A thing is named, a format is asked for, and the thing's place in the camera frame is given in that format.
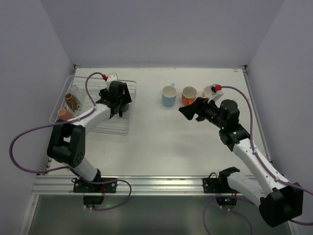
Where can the clear glass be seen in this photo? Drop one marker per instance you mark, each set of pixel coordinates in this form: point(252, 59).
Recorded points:
point(79, 95)

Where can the pink mug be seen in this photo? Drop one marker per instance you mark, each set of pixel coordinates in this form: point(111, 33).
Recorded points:
point(64, 114)

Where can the brown mug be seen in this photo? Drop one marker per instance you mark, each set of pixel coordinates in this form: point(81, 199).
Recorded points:
point(72, 102)

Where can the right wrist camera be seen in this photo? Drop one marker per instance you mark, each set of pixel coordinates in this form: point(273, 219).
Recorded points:
point(216, 91)

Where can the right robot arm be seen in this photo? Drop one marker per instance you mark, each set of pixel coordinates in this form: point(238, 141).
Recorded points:
point(277, 202)

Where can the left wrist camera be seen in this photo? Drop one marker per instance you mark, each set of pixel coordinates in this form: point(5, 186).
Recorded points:
point(109, 79)

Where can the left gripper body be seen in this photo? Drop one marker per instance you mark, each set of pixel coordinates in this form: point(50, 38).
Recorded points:
point(120, 105)

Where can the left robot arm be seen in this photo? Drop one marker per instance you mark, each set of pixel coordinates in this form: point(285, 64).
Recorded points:
point(67, 143)

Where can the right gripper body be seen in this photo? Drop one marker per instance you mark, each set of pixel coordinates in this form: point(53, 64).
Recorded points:
point(199, 110)

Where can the white mug gold rim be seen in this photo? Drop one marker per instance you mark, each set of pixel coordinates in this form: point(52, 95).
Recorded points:
point(207, 92)

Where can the dark green mug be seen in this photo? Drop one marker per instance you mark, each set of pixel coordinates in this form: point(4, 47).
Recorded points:
point(125, 108)

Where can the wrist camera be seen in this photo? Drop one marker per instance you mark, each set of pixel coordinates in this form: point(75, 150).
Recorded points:
point(109, 79)
point(216, 91)

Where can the light blue mug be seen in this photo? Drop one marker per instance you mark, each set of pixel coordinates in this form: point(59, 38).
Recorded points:
point(169, 94)

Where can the orange mug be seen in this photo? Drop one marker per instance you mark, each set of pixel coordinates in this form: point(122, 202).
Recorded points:
point(188, 95)

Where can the aluminium rail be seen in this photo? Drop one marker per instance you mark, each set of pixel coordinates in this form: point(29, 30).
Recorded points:
point(141, 185)

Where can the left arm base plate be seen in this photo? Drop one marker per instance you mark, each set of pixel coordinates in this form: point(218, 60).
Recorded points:
point(93, 194)

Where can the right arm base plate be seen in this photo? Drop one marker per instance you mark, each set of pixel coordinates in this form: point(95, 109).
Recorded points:
point(217, 184)

